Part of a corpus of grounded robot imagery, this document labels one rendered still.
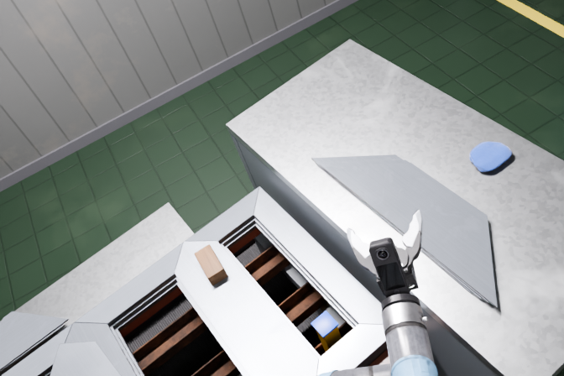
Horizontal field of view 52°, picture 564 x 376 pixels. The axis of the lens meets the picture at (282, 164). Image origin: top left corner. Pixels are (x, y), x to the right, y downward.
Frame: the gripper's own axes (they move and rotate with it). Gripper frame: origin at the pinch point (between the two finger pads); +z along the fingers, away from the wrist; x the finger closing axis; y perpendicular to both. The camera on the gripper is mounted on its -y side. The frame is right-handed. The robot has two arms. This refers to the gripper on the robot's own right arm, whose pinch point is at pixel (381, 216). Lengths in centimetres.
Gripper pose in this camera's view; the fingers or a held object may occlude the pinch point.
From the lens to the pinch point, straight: 121.9
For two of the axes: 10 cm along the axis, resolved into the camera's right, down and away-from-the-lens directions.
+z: -0.4, -7.4, 6.7
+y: 3.7, 6.1, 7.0
